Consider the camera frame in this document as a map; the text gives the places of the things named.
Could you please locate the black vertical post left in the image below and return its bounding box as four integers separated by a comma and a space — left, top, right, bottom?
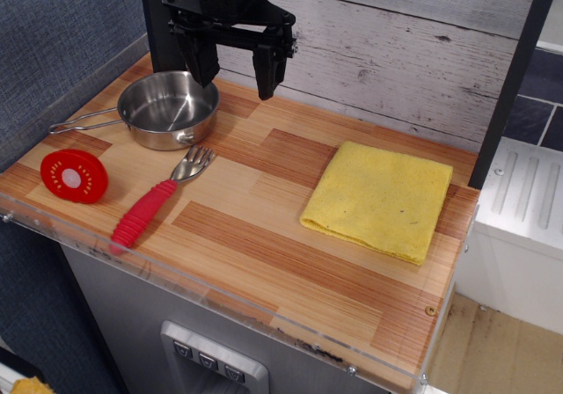
142, 0, 186, 72

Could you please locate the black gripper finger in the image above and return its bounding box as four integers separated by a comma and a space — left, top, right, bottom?
171, 24, 220, 87
252, 45, 287, 100

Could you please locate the red toy tomato slice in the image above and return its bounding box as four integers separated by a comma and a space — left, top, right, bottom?
40, 149, 109, 204

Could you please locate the black vertical post right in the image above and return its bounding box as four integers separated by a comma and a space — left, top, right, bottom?
468, 0, 553, 190

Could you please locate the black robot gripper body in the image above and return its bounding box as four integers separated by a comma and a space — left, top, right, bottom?
162, 0, 296, 58

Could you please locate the yellow object bottom left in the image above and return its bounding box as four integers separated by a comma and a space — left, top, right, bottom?
10, 377, 55, 394

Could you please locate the clear acrylic edge guard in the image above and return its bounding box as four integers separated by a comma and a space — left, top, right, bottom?
0, 191, 430, 389

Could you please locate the red handled metal fork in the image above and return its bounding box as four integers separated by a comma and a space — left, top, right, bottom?
110, 145, 215, 254

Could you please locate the black vertical post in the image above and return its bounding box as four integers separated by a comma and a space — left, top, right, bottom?
468, 0, 553, 190
142, 0, 186, 72

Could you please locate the white ridged toy counter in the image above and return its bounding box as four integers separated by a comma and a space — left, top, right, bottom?
455, 138, 562, 332

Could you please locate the yellow folded towel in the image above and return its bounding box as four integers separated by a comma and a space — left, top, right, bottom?
300, 142, 453, 266

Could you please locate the small stainless steel pot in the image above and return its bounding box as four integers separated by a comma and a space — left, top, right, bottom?
48, 70, 220, 151

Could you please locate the silver dispenser button panel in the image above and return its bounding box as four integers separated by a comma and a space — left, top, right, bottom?
160, 320, 270, 393

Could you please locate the grey toy fridge cabinet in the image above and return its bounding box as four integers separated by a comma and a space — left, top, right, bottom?
59, 243, 414, 394

